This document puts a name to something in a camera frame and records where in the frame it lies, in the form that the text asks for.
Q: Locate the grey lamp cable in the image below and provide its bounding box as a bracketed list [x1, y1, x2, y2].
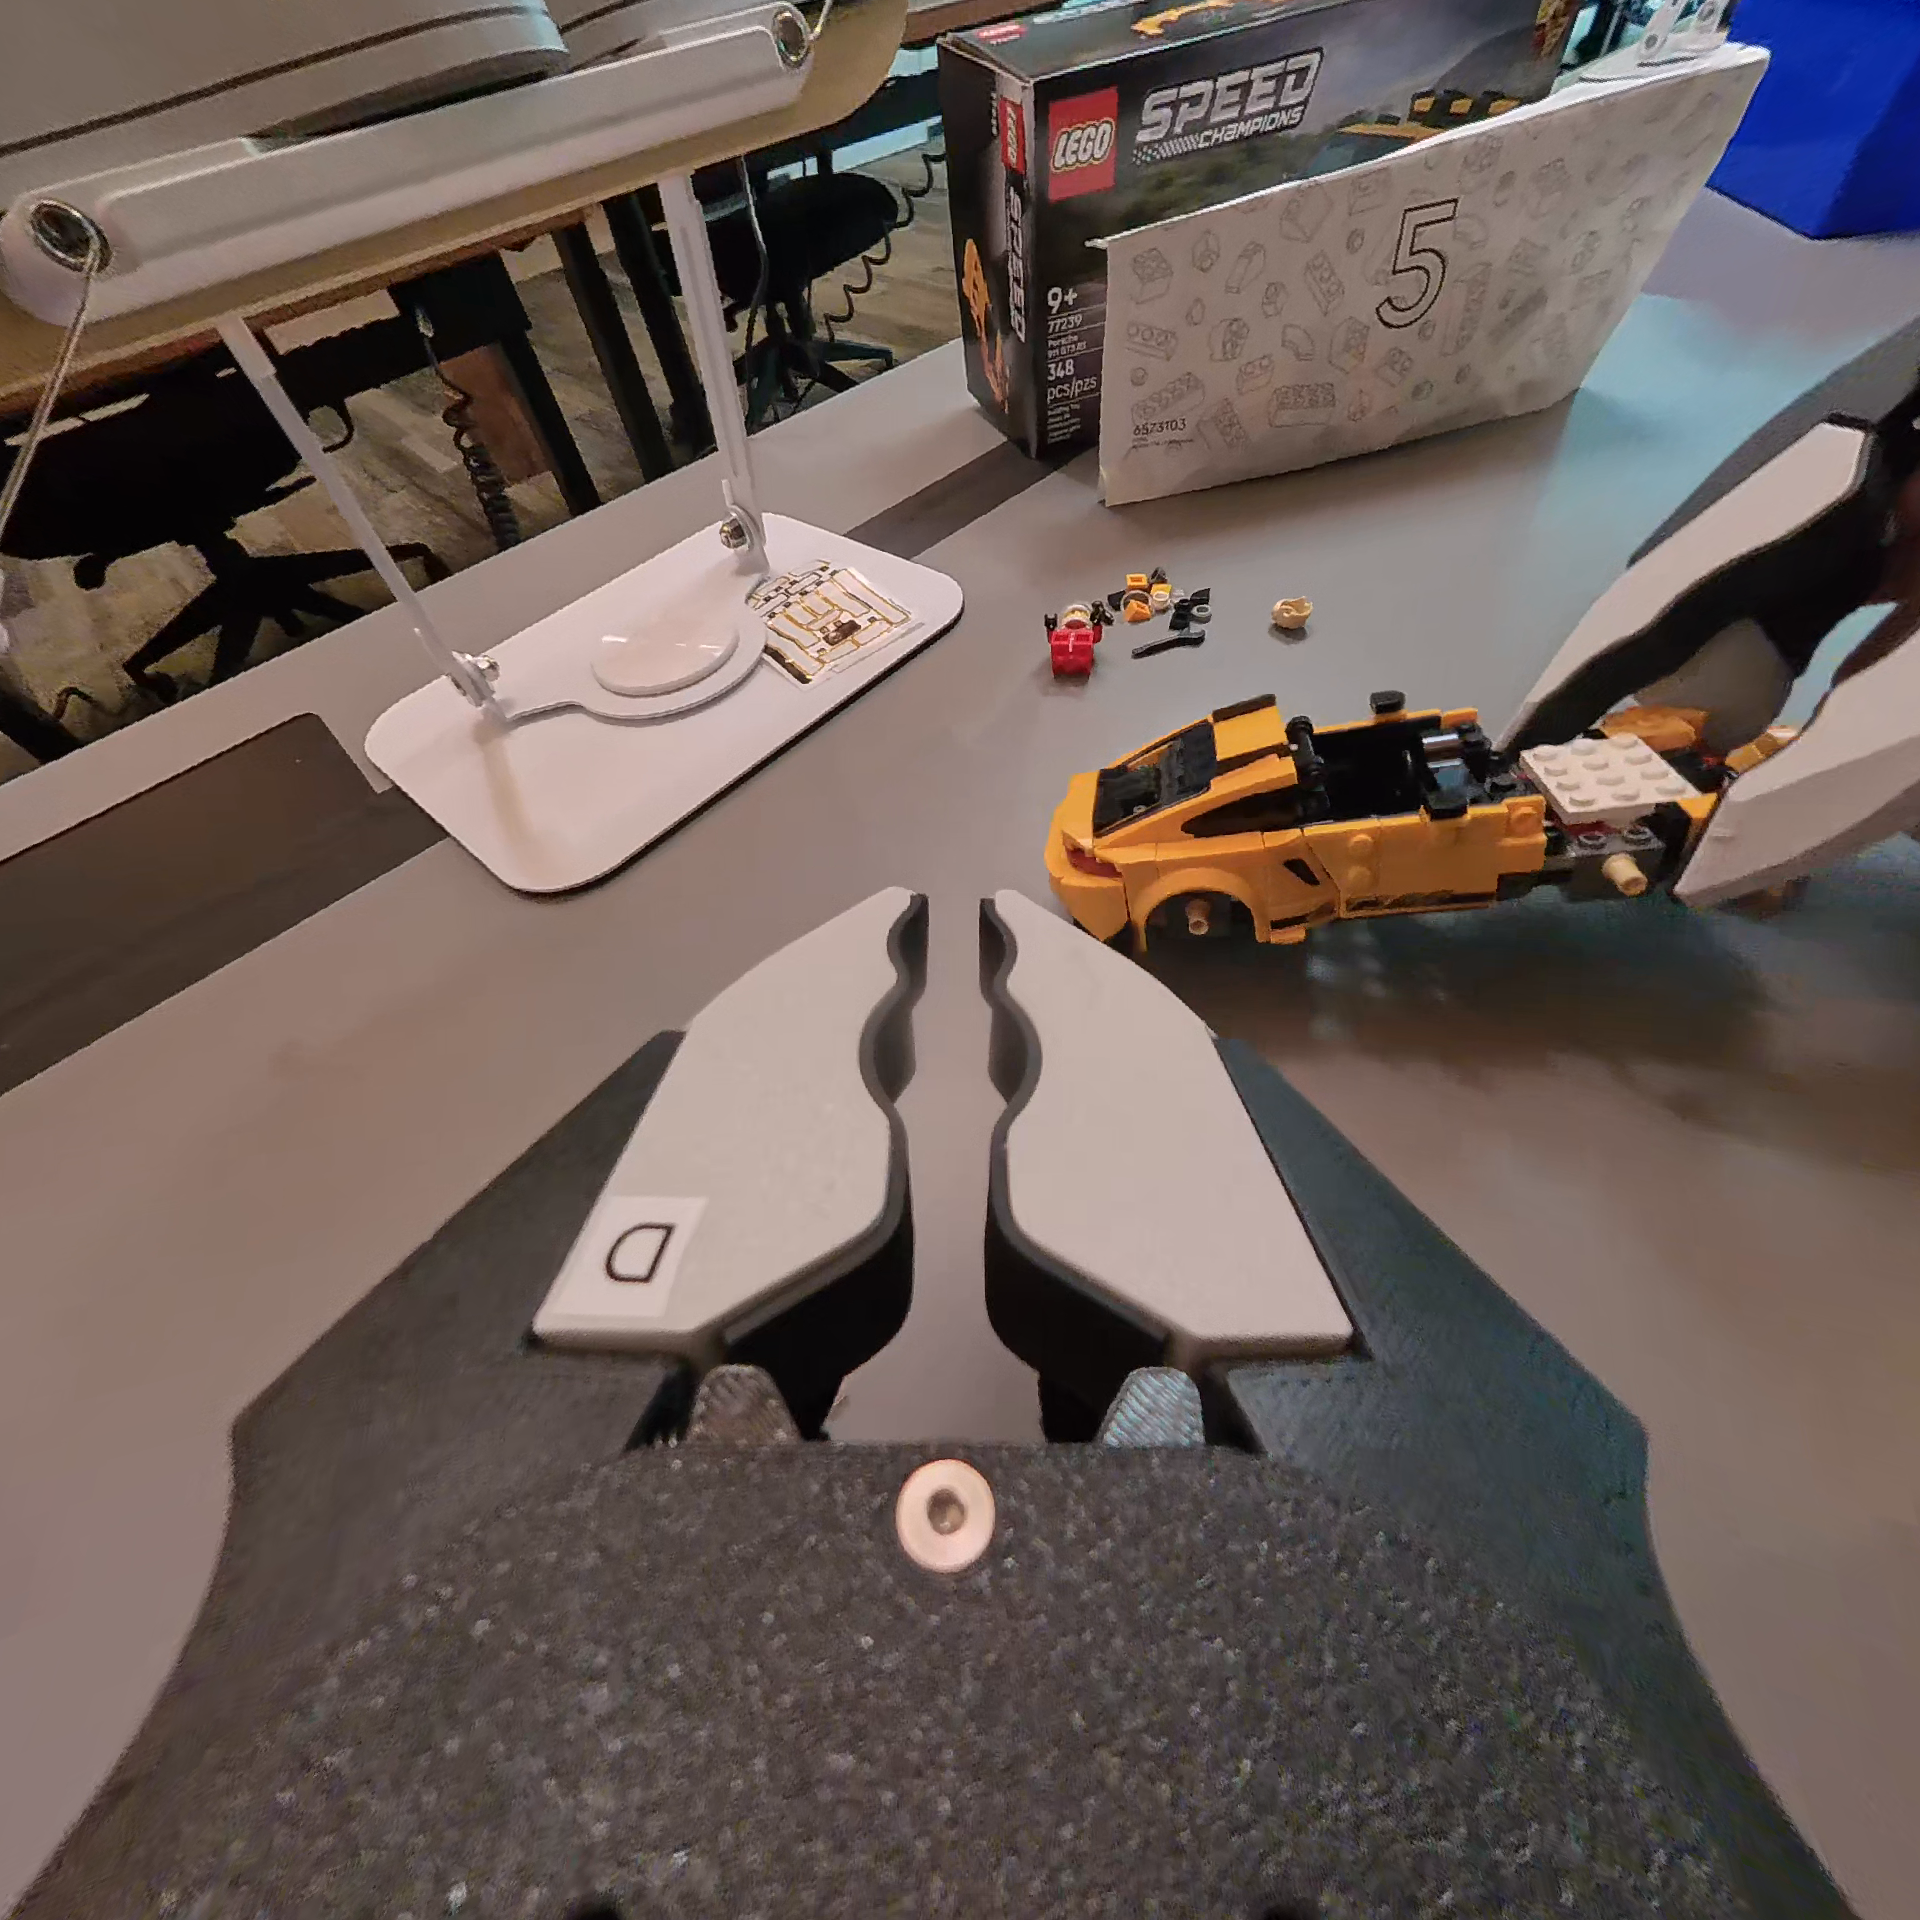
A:
[0, 247, 120, 518]

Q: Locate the person's right hand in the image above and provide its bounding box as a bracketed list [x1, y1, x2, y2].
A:
[1809, 592, 1920, 725]

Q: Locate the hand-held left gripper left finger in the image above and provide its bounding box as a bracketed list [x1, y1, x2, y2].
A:
[529, 885, 932, 1437]

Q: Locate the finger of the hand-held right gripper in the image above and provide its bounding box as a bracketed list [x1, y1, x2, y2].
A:
[1497, 422, 1882, 749]
[1668, 679, 1920, 914]

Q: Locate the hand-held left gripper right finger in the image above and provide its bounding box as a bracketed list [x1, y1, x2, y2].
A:
[978, 886, 1361, 1437]

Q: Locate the clear sticker sheet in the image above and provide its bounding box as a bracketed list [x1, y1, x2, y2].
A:
[748, 556, 917, 687]

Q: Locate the light grey toy plate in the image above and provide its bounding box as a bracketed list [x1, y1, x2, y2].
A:
[1517, 731, 1666, 794]
[1538, 758, 1684, 829]

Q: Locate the dark table cable flap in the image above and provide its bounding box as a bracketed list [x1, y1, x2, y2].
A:
[0, 711, 379, 1098]

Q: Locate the yellow toy brick car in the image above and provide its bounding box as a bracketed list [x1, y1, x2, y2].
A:
[1045, 692, 1801, 950]

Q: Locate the pile of small toy bricks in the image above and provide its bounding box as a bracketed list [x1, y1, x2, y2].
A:
[1114, 557, 1221, 636]

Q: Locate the black toy car box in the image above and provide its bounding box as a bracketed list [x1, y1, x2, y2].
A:
[937, 0, 1561, 461]

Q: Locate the white printed paper bag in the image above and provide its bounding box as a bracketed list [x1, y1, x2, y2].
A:
[1097, 40, 1772, 512]

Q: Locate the black office chair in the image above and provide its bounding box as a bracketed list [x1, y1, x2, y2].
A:
[704, 172, 904, 429]
[0, 336, 453, 751]

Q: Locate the blue plastic bin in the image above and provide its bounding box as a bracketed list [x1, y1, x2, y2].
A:
[1709, 0, 1920, 243]

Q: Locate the white book stand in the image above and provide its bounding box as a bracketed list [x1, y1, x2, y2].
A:
[0, 0, 965, 895]

